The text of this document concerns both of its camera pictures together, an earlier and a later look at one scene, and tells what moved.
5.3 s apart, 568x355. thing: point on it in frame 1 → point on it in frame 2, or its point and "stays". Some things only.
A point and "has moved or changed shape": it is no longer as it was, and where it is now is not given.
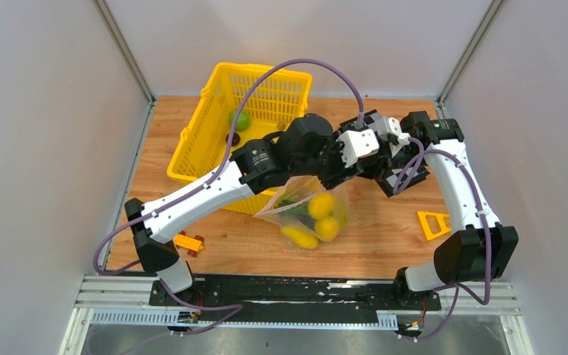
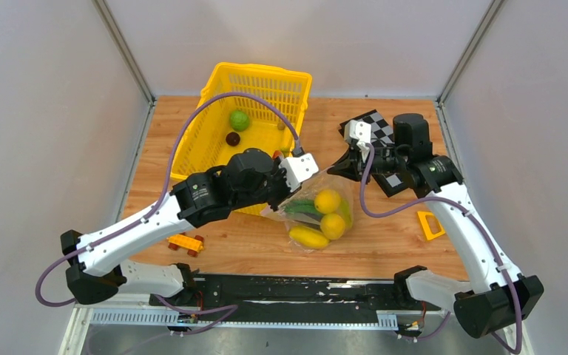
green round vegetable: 242,122 stays
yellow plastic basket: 277,100 stays
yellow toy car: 191,244 stays
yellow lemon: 320,205 has moved or changed shape
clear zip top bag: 308,213 stays
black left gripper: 342,173 → 282,173
